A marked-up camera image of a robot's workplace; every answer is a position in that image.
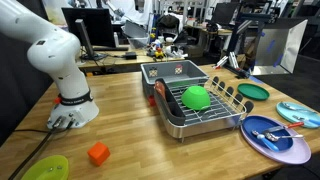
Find blue handled fork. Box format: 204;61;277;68
292;115;320;126

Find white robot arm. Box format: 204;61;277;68
0;0;99;129

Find dark green plate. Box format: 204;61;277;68
237;83;270;101

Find dark blue plate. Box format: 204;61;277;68
242;115;295;152

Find silver spoon on dark plate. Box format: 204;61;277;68
265;133;304;142

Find silver spoon on light plate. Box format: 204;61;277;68
281;102;317;113

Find light blue plate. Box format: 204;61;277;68
276;102;320;129

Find lavender plate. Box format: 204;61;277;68
241;115;311;164

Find grey plastic bin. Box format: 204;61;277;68
140;60;208;97

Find yellow rubber duck toy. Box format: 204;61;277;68
155;47;164;60

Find green plastic bowl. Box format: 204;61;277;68
181;86;211;110

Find metal dish drying rack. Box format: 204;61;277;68
154;76;254;140

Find orange cube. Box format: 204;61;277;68
87;142;110;166

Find black computer monitor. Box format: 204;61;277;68
62;7;116;61

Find silver reflector panel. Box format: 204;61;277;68
252;18;308;75

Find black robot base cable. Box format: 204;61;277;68
7;116;75;180

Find blue handled spoon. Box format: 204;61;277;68
251;130;279;152

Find red handled knife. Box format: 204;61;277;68
263;122;304;133

